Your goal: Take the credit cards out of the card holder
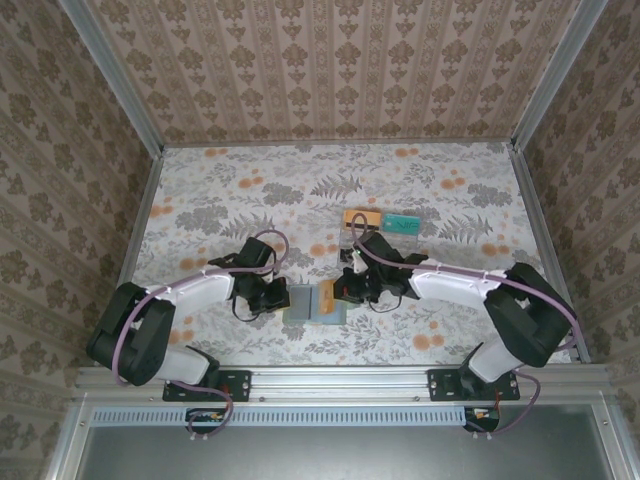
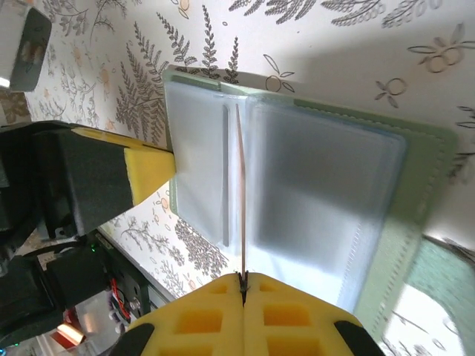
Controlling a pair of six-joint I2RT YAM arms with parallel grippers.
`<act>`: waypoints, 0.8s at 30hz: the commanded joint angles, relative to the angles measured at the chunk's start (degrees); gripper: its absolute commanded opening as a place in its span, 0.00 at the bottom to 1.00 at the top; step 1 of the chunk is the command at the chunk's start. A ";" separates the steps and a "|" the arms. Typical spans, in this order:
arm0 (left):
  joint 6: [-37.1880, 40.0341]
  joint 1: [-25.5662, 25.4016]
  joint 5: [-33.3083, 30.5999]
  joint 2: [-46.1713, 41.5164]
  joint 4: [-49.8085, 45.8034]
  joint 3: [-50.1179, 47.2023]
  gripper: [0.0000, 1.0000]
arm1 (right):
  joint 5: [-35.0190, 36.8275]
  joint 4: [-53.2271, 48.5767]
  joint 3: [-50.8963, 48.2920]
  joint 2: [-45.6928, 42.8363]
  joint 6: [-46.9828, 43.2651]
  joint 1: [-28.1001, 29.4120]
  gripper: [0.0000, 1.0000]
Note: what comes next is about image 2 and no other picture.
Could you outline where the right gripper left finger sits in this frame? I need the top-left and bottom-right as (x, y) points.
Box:
(122, 271), (246, 356)

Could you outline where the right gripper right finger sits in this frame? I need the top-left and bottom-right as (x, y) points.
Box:
(243, 271), (386, 356)

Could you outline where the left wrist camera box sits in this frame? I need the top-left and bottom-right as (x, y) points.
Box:
(0, 0), (53, 93)

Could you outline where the orange credit card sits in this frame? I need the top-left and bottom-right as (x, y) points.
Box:
(235, 103), (249, 277)

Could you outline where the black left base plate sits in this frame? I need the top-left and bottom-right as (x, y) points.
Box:
(106, 254), (151, 323)

